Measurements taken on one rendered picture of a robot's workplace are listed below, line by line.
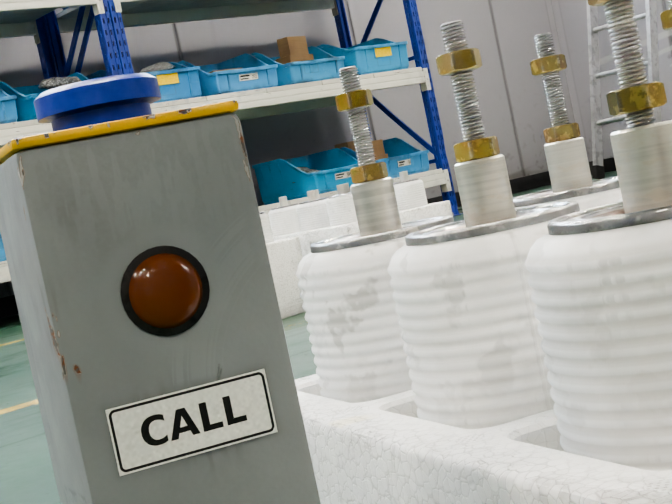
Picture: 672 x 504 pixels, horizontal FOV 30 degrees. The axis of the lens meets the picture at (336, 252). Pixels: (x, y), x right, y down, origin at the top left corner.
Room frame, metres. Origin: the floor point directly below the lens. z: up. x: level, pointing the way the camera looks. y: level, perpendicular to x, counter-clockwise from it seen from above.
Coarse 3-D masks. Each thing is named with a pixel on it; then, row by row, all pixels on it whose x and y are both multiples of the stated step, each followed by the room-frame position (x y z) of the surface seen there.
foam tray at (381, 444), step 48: (336, 432) 0.54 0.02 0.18; (384, 432) 0.51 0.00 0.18; (432, 432) 0.49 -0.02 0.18; (480, 432) 0.47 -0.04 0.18; (528, 432) 0.46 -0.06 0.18; (336, 480) 0.55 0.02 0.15; (384, 480) 0.50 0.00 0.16; (432, 480) 0.46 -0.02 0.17; (480, 480) 0.42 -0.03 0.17; (528, 480) 0.39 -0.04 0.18; (576, 480) 0.38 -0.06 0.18; (624, 480) 0.36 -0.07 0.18
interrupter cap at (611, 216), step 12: (612, 204) 0.46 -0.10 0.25; (564, 216) 0.45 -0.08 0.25; (576, 216) 0.45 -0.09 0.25; (588, 216) 0.44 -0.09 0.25; (600, 216) 0.44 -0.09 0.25; (612, 216) 0.40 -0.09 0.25; (624, 216) 0.40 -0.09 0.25; (636, 216) 0.39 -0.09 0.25; (648, 216) 0.39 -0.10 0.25; (660, 216) 0.39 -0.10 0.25; (552, 228) 0.42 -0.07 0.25; (564, 228) 0.41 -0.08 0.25; (576, 228) 0.41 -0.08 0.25; (588, 228) 0.40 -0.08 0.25; (600, 228) 0.40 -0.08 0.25; (612, 228) 0.40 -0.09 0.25
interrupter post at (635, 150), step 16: (640, 128) 0.42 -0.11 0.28; (656, 128) 0.42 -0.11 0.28; (624, 144) 0.42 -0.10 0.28; (640, 144) 0.42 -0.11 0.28; (656, 144) 0.42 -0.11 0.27; (624, 160) 0.42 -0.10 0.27; (640, 160) 0.42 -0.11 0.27; (656, 160) 0.42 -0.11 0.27; (624, 176) 0.42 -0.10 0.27; (640, 176) 0.42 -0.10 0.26; (656, 176) 0.42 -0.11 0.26; (624, 192) 0.43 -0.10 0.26; (640, 192) 0.42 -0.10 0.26; (656, 192) 0.42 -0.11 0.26; (624, 208) 0.43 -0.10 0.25; (640, 208) 0.42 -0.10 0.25
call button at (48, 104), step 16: (96, 80) 0.39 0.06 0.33; (112, 80) 0.39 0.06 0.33; (128, 80) 0.39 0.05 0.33; (144, 80) 0.40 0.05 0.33; (48, 96) 0.39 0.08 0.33; (64, 96) 0.39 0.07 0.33; (80, 96) 0.39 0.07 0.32; (96, 96) 0.39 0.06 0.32; (112, 96) 0.39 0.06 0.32; (128, 96) 0.39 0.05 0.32; (144, 96) 0.39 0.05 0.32; (160, 96) 0.41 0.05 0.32; (48, 112) 0.39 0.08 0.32; (64, 112) 0.39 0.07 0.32; (80, 112) 0.39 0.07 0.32; (96, 112) 0.39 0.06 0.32; (112, 112) 0.39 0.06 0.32; (128, 112) 0.39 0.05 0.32; (144, 112) 0.40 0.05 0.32; (64, 128) 0.39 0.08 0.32
